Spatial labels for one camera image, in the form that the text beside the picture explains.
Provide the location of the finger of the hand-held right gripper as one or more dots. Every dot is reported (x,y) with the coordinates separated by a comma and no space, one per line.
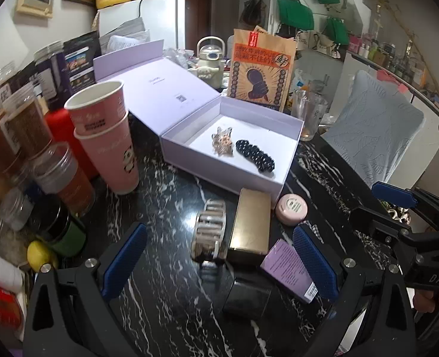
(375,223)
(394,195)

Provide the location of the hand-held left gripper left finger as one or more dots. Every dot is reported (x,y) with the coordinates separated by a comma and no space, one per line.
(126,260)

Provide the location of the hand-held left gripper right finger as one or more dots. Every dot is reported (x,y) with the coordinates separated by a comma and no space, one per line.
(314,264)

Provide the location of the pink round compact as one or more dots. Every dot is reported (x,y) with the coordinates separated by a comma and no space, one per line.
(292,210)

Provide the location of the gold rectangular box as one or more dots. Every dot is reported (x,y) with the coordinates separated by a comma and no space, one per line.
(249,227)

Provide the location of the beige marbled hair claw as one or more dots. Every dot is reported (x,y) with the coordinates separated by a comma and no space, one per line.
(204,227)

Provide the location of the lilac gift box with lid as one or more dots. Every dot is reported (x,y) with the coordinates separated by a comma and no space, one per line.
(189,93)

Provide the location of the person's right hand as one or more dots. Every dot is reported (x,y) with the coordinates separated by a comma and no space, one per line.
(427,300)

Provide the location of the purple rectangular box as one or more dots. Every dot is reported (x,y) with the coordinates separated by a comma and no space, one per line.
(286,267)

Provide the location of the green and black tin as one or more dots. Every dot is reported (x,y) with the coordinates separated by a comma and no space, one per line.
(68,236)

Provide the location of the black square box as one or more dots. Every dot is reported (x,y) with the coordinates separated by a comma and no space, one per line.
(247,297)

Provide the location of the yellow lemon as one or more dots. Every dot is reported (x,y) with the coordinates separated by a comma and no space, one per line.
(39,256)

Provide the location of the clear jar with orange-brown contents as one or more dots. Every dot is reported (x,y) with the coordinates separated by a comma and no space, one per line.
(66,182)

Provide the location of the pink paper cup with panda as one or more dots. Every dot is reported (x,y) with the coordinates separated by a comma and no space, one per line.
(111,160)

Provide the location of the clear glass cup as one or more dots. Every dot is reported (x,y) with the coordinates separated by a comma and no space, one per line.
(308,115)

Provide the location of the small empty clear jar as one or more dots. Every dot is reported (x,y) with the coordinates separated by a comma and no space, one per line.
(16,210)

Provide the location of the black checkered scrunchie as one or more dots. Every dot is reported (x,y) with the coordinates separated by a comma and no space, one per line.
(254,155)

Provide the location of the red packet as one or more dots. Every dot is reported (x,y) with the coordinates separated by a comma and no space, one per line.
(0,308)

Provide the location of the row of bottles on shelf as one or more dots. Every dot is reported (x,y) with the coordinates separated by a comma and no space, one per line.
(390,59)

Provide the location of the red bottle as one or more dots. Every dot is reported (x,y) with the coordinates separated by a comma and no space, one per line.
(61,130)

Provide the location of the clear jar with brown grains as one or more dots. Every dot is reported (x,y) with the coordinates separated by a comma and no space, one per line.
(26,126)

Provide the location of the orange and brown paper bag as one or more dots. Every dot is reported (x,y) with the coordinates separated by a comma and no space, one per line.
(260,70)

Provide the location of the dark purple snack packets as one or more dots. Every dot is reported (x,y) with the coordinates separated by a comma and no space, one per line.
(76,63)

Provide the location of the cream cartoon water bottle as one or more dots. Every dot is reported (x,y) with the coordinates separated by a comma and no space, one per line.
(208,65)

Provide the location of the grey plastic mailer bag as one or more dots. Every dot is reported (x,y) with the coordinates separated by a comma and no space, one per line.
(130,35)

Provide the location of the brown hanging bag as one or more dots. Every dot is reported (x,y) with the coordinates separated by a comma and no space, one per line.
(253,9)

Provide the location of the white refrigerator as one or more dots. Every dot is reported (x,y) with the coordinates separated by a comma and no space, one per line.
(160,18)

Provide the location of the brown door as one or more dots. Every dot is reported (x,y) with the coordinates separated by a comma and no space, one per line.
(197,15)

